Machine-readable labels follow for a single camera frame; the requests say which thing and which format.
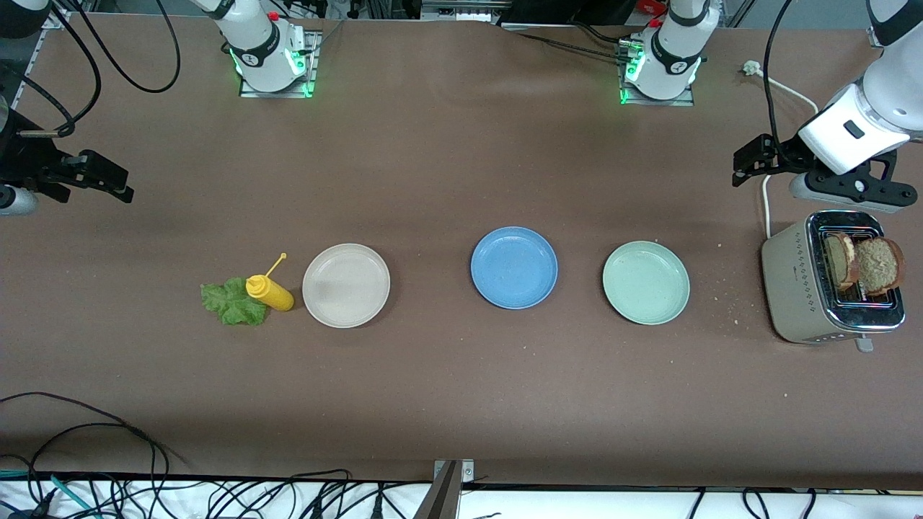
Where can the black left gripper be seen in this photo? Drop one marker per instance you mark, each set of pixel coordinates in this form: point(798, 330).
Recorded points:
point(781, 153)

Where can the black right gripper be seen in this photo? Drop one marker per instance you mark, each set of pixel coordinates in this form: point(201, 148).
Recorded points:
point(21, 158)

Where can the brown bread slice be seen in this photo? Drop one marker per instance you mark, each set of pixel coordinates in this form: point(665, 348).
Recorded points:
point(838, 259)
point(876, 265)

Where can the green lettuce leaf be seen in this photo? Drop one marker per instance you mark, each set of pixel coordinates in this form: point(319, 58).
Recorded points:
point(227, 306)

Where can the yellow mustard squeeze bottle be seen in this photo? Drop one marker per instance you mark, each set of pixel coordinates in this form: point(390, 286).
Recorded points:
point(270, 292)

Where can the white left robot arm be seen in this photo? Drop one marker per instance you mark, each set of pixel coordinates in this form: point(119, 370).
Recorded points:
point(674, 58)

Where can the pale green plate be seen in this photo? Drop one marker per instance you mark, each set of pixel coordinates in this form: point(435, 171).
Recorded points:
point(646, 282)

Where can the blue plate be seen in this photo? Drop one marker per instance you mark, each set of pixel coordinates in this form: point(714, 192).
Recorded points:
point(514, 268)

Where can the beige plate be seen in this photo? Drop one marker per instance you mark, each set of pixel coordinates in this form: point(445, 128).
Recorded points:
point(346, 286)

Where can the silver beige toaster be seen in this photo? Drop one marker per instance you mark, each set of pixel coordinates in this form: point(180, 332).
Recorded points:
point(789, 288)

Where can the aluminium corner profile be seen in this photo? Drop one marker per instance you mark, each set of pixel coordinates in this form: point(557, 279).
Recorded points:
point(875, 37)

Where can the red object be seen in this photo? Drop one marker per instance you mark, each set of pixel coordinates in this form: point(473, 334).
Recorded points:
point(652, 6)

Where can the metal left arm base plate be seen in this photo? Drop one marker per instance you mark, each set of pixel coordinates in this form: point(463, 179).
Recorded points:
point(685, 102)

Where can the aluminium table edge frame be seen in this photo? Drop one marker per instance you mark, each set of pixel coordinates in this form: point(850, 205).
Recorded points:
point(25, 83)

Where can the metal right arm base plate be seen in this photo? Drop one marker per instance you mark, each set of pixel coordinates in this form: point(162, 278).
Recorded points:
point(313, 65)

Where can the aluminium rail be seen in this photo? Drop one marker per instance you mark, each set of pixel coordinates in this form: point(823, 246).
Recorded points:
point(469, 13)

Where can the small metal corner bracket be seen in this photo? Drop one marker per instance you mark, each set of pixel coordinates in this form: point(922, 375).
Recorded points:
point(467, 472)

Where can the grey frame post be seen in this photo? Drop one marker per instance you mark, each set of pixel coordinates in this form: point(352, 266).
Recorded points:
point(440, 501)

